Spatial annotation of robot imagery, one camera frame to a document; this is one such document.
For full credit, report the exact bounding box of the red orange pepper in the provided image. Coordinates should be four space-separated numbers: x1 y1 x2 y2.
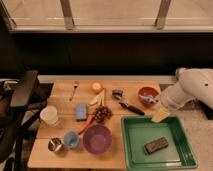
78 115 93 135

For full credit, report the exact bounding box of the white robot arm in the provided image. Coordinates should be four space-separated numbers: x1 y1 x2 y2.
160 68 213 111

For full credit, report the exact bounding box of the white plastic cup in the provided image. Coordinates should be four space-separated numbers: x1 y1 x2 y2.
40 106 59 126

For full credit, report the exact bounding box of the small blue cup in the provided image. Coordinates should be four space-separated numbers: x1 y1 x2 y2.
63 131 79 149

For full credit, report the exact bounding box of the small metal cup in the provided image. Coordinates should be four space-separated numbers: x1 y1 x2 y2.
48 138 63 153

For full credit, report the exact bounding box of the orange fruit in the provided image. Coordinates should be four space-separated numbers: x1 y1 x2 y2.
91 82 103 94

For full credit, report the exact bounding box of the pale banana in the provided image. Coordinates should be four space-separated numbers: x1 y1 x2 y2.
89 90 105 106

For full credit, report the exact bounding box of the dark grape bunch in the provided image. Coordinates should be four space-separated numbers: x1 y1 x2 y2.
93 106 112 124

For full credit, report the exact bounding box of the silver fork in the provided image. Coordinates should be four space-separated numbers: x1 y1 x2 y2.
69 80 79 101

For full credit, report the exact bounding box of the blue sponge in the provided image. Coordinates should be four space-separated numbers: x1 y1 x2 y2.
75 103 87 121

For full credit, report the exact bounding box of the red bowl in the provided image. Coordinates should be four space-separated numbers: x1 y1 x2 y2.
138 87 159 108

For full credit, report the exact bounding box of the blue item in bowl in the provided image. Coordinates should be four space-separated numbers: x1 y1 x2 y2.
139 95 158 103

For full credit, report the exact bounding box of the purple plastic bowl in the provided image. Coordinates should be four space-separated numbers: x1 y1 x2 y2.
83 124 112 155

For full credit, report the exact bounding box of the yellow sponge piece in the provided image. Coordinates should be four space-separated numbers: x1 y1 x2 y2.
152 108 170 123

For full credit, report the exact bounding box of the green plastic tray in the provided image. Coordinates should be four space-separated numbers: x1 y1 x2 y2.
121 116 198 171

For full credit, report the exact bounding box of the dark brown sponge block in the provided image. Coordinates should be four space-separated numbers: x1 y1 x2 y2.
144 137 169 154

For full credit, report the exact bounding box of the black office chair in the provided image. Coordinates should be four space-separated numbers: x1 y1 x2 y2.
0 70 47 171

